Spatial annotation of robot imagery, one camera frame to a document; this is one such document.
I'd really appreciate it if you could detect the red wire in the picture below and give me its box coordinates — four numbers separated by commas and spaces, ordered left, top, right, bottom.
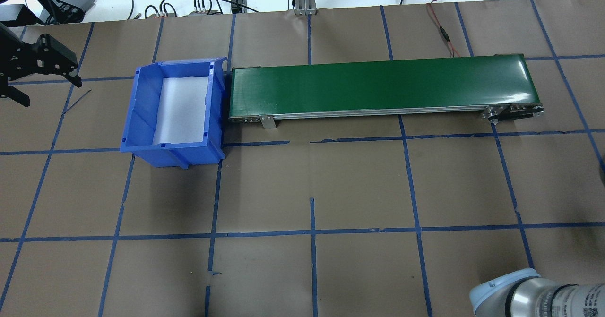
425, 0, 463, 59

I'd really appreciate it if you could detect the black looped cable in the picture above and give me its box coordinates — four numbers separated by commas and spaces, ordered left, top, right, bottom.
144, 0, 261, 20

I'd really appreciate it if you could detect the white foam bin liner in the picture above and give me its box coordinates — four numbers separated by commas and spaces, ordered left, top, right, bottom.
154, 74, 211, 146

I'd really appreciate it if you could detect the dark grey device box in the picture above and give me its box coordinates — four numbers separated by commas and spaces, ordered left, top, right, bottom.
49, 0, 96, 15

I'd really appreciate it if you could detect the blue plastic bin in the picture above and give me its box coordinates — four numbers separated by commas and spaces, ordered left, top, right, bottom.
120, 56, 228, 169

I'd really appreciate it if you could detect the green conveyor belt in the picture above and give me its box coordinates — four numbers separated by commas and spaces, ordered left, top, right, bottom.
228, 53, 547, 129

